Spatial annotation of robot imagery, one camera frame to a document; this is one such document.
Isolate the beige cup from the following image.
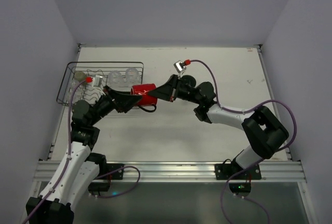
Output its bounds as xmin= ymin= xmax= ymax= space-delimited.
xmin=74 ymin=71 xmax=86 ymax=82

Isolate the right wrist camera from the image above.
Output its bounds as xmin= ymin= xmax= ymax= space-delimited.
xmin=173 ymin=60 xmax=191 ymax=75

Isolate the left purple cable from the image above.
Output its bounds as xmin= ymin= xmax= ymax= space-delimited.
xmin=20 ymin=80 xmax=90 ymax=224

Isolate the clear plastic cup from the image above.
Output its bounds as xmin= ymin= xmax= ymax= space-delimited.
xmin=125 ymin=67 xmax=141 ymax=85
xmin=107 ymin=71 xmax=124 ymax=88

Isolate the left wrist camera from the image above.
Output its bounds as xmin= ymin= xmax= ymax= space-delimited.
xmin=85 ymin=75 xmax=103 ymax=92

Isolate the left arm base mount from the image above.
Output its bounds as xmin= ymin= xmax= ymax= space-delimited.
xmin=88 ymin=163 xmax=124 ymax=195

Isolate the aluminium mounting rail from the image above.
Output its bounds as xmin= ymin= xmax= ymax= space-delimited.
xmin=33 ymin=160 xmax=308 ymax=183

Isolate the black wire dish rack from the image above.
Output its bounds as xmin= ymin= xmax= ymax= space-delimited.
xmin=56 ymin=61 xmax=144 ymax=112

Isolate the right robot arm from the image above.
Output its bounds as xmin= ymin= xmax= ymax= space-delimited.
xmin=148 ymin=75 xmax=289 ymax=176

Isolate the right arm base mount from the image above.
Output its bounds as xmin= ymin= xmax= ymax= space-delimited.
xmin=214 ymin=158 xmax=261 ymax=196

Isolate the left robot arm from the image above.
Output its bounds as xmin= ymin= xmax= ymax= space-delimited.
xmin=23 ymin=86 xmax=142 ymax=223

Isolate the dark green mug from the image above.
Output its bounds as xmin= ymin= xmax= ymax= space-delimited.
xmin=181 ymin=75 xmax=196 ymax=87

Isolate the red mug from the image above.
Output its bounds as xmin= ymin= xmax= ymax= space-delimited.
xmin=130 ymin=83 xmax=158 ymax=113

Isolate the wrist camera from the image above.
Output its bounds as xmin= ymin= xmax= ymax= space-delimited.
xmin=173 ymin=60 xmax=191 ymax=75
xmin=85 ymin=75 xmax=103 ymax=92

